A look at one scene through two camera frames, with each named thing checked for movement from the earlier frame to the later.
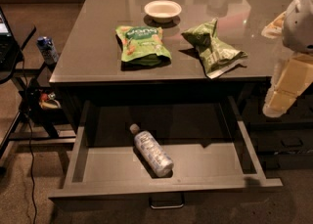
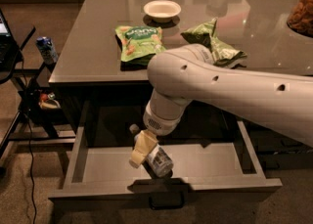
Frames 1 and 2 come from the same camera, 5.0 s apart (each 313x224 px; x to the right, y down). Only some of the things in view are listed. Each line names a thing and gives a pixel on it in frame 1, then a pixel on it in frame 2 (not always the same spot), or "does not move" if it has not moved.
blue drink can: (47, 49) does not move
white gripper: (299, 25) to (158, 122)
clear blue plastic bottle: (152, 153) does not move
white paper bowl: (162, 11) does not move
